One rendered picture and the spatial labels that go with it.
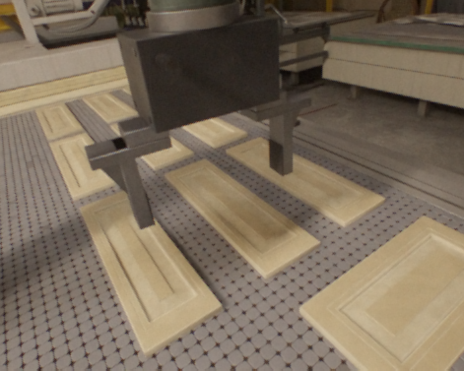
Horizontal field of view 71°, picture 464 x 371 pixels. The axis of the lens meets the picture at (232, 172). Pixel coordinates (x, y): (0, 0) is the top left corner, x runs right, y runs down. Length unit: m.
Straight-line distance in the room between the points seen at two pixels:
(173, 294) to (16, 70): 2.26
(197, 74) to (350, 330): 0.58
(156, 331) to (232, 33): 0.62
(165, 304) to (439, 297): 0.62
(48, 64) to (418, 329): 2.67
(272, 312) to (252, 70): 0.53
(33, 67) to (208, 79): 2.39
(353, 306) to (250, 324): 0.23
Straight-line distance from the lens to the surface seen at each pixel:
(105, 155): 0.53
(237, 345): 0.77
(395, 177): 1.30
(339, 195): 1.13
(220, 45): 0.50
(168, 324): 0.80
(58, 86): 2.87
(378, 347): 0.77
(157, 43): 0.47
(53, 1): 3.65
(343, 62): 4.59
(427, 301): 0.87
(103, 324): 0.88
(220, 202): 1.11
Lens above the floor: 1.53
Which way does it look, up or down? 30 degrees down
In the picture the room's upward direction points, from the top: 6 degrees counter-clockwise
